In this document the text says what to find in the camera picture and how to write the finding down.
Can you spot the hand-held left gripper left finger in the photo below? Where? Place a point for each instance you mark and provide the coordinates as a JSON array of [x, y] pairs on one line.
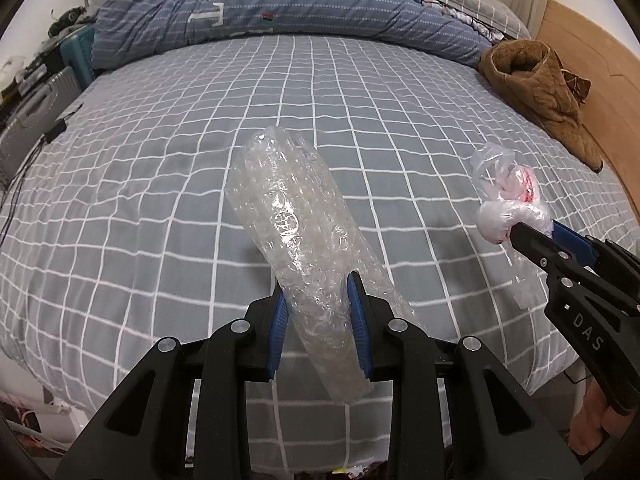
[[277, 330]]

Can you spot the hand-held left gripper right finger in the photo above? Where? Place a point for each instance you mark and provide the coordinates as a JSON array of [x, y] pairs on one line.
[[357, 320]]

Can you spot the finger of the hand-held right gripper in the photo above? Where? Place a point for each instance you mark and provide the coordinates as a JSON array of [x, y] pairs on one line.
[[575, 242], [540, 250]]

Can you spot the clear plastic bag pink contents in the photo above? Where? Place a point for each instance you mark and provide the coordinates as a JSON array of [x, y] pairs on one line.
[[505, 195]]

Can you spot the clear bubble wrap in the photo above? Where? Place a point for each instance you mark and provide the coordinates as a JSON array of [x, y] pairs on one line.
[[300, 230]]

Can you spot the person's right hand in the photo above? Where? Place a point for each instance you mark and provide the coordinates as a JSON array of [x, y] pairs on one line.
[[592, 420]]

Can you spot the brown fleece jacket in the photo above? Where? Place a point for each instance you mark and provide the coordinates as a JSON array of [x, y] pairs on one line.
[[540, 90]]

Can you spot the wooden headboard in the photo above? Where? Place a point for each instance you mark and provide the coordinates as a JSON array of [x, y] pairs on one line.
[[590, 50]]

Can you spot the blue striped quilt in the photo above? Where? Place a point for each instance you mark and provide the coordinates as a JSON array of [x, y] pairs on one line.
[[325, 5]]

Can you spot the grey suitcase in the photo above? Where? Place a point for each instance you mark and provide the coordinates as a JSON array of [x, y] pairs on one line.
[[35, 110]]

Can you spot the blue plastic stool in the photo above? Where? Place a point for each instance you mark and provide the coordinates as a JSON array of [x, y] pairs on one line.
[[77, 55]]

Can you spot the dark tangled object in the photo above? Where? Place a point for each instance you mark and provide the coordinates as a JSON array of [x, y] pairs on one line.
[[67, 16]]

